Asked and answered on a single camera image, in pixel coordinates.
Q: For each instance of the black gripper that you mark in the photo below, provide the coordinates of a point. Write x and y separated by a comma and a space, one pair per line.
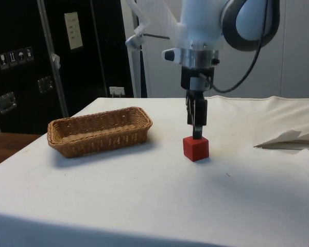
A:
189, 77

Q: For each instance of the red cube block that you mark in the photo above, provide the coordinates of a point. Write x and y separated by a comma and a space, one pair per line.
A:
195, 150

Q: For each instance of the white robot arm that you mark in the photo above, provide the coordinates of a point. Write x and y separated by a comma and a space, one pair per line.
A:
201, 23

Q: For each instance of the wicker basket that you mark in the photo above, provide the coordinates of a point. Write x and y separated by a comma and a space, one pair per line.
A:
98, 133

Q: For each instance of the pale lockers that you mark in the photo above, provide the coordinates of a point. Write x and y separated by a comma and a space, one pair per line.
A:
293, 67

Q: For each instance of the black cabinet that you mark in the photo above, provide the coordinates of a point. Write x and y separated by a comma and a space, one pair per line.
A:
23, 77

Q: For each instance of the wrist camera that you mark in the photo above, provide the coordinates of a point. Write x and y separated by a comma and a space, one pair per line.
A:
195, 57

